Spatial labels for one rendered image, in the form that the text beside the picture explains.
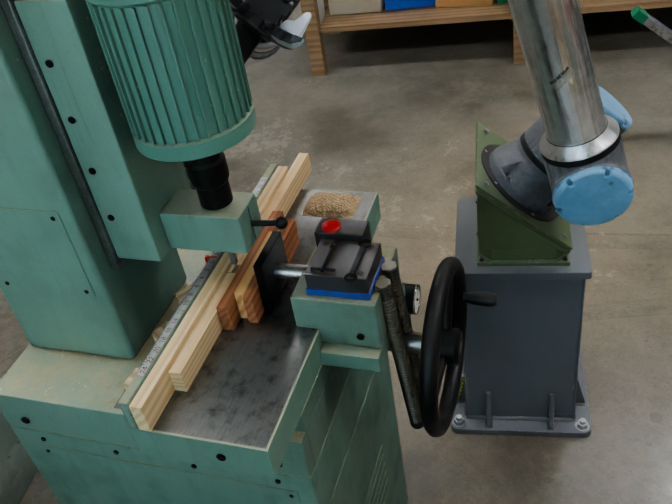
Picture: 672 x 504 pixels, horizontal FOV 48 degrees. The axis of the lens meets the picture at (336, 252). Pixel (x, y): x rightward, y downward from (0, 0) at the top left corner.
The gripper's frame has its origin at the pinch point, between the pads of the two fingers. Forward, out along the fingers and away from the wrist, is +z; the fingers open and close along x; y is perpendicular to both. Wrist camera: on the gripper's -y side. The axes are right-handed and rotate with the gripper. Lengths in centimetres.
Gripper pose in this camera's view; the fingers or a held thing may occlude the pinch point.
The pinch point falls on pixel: (256, 11)
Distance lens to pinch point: 113.4
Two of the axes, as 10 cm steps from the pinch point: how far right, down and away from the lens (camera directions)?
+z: 1.2, 1.4, -9.8
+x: 8.0, 5.7, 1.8
